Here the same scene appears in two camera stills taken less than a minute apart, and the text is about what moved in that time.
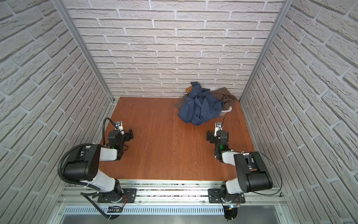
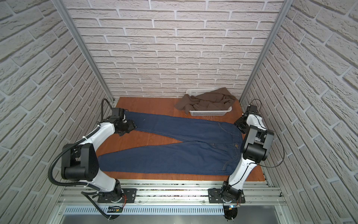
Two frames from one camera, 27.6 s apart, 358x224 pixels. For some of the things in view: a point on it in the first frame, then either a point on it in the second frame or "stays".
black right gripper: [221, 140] → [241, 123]
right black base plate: [215, 196] stays
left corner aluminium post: [64, 11] stays
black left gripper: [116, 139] → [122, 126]
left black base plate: [129, 196] stays
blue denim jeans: [199, 105] → [206, 148]
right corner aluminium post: [281, 17] stays
